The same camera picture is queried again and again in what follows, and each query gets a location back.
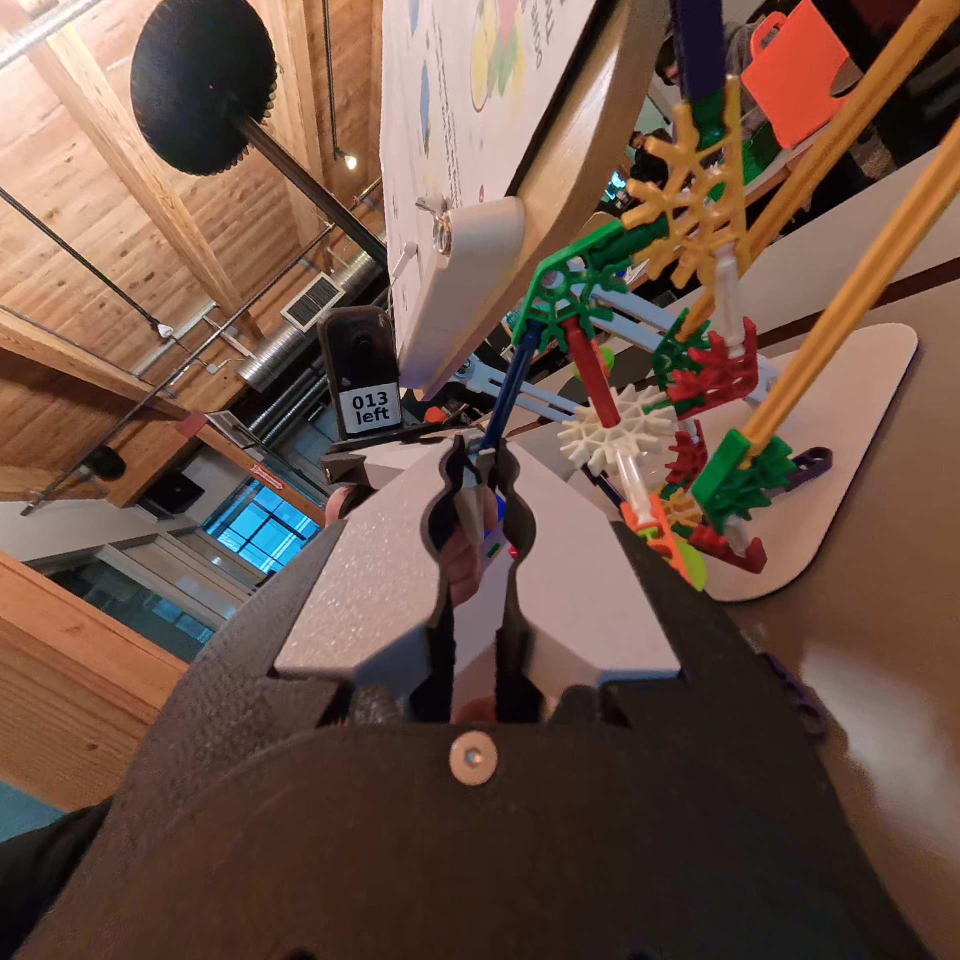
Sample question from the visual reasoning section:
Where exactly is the white tilted reading stand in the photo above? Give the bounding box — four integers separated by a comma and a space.
378, 0, 922, 605

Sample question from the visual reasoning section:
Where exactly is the printed instruction sheet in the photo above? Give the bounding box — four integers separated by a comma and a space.
378, 0, 601, 219

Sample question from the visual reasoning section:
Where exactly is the person's left forearm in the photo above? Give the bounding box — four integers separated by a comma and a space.
0, 798, 114, 960

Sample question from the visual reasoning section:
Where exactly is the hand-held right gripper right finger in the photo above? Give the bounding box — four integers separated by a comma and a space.
491, 438, 684, 721

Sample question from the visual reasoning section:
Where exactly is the window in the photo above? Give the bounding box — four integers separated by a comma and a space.
201, 483, 324, 575

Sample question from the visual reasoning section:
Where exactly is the colourful toy construction model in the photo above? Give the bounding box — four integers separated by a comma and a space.
480, 0, 960, 594

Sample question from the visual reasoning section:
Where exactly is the white air vent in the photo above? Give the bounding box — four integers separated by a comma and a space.
281, 272, 346, 333

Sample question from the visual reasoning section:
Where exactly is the silver ventilation duct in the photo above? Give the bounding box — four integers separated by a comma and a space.
236, 247, 391, 393

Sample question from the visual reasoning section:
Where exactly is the orange plastic bin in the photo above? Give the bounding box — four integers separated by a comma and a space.
741, 0, 854, 149

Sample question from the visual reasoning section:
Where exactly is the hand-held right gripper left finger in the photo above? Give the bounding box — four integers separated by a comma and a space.
272, 435, 470, 723

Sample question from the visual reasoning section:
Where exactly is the person's left hand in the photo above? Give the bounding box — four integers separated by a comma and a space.
438, 495, 502, 610

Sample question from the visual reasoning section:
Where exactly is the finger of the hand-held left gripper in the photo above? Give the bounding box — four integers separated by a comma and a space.
348, 438, 451, 519
453, 480, 496, 547

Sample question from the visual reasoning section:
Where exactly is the black round pendant lamp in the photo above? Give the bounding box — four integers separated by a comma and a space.
129, 0, 391, 264

